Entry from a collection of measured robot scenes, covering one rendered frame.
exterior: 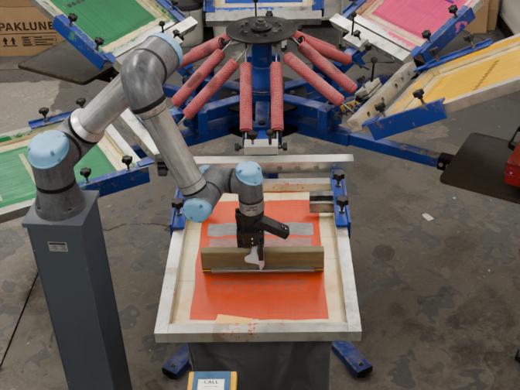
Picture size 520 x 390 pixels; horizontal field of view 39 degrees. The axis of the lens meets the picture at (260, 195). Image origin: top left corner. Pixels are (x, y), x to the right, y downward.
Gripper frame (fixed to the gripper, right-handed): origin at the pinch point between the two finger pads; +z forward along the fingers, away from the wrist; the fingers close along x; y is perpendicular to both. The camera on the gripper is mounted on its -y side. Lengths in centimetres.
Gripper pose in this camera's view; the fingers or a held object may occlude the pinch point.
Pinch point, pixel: (262, 261)
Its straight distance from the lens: 230.5
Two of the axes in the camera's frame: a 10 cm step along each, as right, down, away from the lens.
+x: -0.1, 5.7, -8.2
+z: 0.6, 8.2, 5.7
